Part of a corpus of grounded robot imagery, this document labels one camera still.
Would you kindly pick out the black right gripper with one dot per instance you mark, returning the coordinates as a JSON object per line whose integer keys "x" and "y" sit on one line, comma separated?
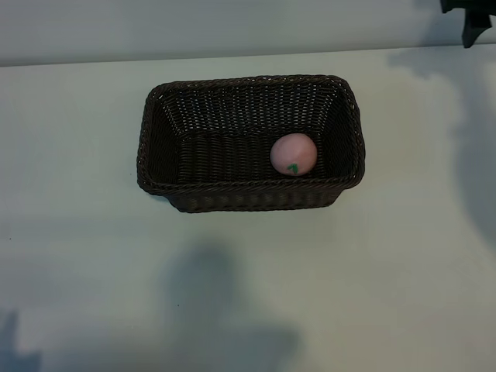
{"x": 465, "y": 4}

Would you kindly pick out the pink peach with green mark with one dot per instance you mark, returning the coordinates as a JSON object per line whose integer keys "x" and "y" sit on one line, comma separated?
{"x": 293, "y": 152}

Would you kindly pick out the dark brown wicker basket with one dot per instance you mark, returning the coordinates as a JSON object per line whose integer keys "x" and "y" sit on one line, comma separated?
{"x": 232, "y": 162}

